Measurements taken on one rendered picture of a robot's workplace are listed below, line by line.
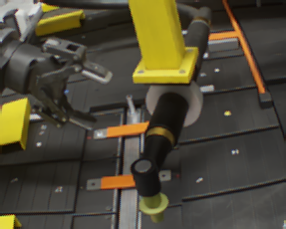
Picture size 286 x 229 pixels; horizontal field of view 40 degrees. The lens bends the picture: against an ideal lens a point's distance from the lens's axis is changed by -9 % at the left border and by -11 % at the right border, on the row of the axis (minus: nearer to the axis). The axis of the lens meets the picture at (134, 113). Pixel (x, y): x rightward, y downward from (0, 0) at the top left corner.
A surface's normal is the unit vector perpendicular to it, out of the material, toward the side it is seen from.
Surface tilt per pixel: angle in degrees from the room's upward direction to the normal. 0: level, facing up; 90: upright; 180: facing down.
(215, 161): 0
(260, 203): 0
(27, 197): 0
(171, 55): 90
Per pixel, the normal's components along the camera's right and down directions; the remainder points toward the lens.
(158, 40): -0.29, 0.62
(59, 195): -0.21, -0.78
